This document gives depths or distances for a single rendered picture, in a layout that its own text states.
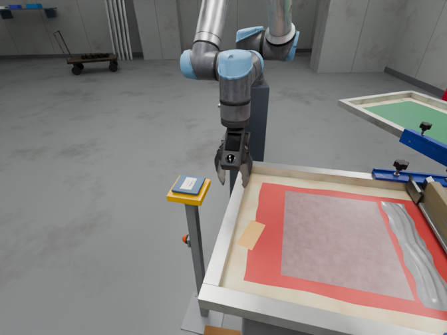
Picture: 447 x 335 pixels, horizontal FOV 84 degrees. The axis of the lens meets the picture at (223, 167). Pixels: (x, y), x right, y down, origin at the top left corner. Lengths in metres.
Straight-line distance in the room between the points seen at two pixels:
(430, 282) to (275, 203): 0.43
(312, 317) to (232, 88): 0.51
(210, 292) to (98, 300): 1.36
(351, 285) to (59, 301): 1.72
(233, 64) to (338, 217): 0.57
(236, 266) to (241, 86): 0.45
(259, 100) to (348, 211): 0.62
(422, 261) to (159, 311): 1.37
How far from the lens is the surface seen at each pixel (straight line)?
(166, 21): 8.53
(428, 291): 0.81
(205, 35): 0.75
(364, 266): 0.78
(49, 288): 2.13
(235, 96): 0.59
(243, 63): 0.58
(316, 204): 0.90
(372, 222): 0.91
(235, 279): 0.68
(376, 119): 1.58
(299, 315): 0.62
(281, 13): 1.04
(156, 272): 1.90
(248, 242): 0.75
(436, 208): 0.95
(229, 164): 0.59
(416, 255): 0.87
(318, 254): 0.76
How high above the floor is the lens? 1.54
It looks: 34 degrees down
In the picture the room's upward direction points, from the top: 1 degrees counter-clockwise
